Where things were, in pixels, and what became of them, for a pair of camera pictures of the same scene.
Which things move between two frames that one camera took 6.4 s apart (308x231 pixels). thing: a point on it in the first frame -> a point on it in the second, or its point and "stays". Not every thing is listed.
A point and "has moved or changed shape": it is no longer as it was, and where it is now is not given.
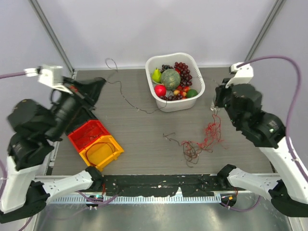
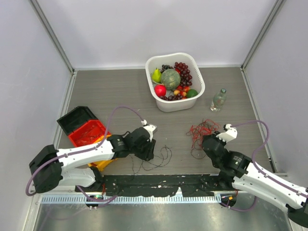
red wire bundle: [213, 137] has moved or changed shape
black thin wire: [121, 89] -> [165, 164]
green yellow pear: [156, 75] stays
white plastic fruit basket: [198, 83] stays
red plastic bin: [93, 130] stays
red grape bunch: [185, 77] stays
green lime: [191, 93] stays
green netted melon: [170, 78] stays
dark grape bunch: [164, 67] stays
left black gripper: [91, 89] -> [149, 153]
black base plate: [164, 186] stays
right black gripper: [221, 91] -> [213, 135]
